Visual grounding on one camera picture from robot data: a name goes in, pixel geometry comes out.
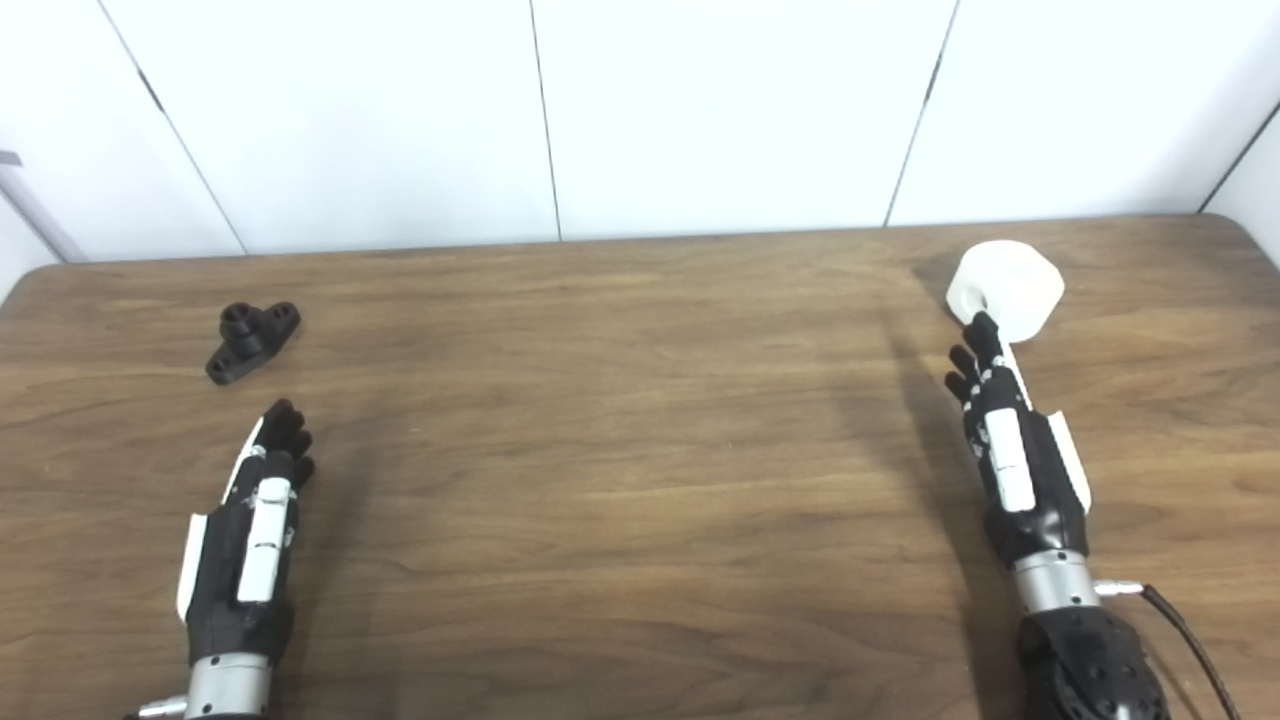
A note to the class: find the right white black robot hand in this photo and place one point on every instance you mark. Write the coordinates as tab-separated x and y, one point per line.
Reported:
1012	460

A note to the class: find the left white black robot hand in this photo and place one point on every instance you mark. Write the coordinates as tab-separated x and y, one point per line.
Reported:
262	540

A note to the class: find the round white piece with hole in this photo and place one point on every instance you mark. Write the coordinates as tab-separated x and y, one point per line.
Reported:
1015	280

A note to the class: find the black flanged holder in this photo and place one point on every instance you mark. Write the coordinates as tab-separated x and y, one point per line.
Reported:
247	340

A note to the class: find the grey wall corner strip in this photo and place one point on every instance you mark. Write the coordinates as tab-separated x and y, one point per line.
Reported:
35	210

